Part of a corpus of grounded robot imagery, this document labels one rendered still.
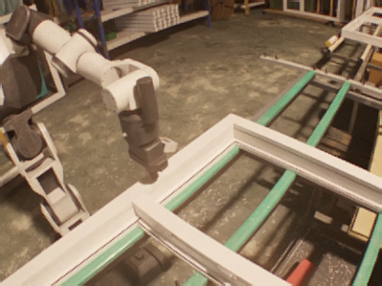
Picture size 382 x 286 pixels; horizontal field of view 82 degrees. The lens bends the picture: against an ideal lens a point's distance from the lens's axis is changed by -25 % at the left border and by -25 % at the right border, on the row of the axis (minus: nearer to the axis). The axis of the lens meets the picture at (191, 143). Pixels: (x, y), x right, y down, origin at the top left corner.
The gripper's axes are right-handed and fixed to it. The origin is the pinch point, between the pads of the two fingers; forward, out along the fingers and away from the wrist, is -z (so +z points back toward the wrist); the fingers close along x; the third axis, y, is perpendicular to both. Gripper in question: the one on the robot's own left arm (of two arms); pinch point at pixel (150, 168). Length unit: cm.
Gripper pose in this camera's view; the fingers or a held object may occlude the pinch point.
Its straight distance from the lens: 74.3
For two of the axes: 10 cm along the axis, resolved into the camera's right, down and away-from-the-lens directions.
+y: 6.8, -5.0, 5.3
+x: 7.2, 3.5, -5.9
